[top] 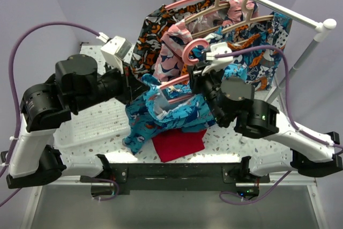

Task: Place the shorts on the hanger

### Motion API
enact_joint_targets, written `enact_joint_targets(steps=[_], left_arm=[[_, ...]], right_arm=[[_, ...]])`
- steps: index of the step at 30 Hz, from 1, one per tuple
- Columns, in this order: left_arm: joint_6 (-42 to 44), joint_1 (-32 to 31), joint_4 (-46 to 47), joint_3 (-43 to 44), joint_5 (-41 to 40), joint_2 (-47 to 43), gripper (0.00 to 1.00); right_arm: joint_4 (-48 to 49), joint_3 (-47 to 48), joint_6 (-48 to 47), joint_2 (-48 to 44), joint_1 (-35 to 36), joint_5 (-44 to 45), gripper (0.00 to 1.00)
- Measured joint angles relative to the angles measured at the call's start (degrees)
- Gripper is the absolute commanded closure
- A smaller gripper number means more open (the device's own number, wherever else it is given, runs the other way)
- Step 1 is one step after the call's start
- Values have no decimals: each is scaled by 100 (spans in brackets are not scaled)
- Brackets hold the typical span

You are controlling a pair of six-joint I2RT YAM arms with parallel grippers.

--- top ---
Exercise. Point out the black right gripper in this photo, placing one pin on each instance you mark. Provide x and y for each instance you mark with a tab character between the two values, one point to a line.
196	78

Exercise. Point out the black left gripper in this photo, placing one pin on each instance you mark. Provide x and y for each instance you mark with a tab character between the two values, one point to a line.
132	87

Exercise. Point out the blue shark print shorts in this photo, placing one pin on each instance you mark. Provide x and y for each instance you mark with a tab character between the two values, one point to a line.
151	113

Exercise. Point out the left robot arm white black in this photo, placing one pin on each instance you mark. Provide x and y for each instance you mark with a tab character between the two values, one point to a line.
75	86

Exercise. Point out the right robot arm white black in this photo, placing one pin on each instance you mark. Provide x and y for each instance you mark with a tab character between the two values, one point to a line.
232	100

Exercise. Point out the black orange camo shorts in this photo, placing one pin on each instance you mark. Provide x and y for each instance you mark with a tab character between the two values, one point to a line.
148	45

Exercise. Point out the beige hanger front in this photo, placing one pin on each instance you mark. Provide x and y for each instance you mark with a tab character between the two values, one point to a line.
249	20

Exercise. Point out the white plastic basket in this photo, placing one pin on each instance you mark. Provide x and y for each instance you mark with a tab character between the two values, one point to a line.
98	122

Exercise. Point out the red folded cloth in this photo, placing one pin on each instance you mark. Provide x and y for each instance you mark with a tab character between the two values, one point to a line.
174	144

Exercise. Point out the silver clothes rack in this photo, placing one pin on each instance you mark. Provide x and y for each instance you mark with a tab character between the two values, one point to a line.
297	51

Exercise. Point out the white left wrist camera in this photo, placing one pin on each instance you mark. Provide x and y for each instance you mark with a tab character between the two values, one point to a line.
115	50

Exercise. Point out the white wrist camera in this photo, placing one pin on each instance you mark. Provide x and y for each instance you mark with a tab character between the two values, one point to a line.
219	56
115	50

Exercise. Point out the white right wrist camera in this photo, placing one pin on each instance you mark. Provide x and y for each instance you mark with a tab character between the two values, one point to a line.
219	56

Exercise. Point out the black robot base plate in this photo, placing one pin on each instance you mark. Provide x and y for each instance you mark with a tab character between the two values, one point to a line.
181	176

